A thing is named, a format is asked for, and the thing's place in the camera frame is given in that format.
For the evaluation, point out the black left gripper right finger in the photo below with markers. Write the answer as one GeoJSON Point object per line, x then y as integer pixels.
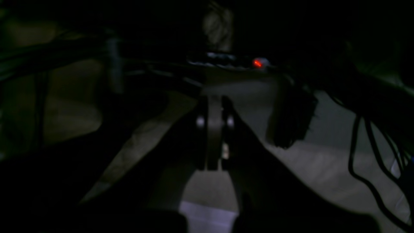
{"type": "Point", "coordinates": [271, 198]}

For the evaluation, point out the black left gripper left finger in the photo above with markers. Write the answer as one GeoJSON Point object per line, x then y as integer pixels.
{"type": "Point", "coordinates": [146, 199]}

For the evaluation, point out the white power strip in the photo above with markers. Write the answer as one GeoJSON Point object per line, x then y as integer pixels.
{"type": "Point", "coordinates": [228, 61]}

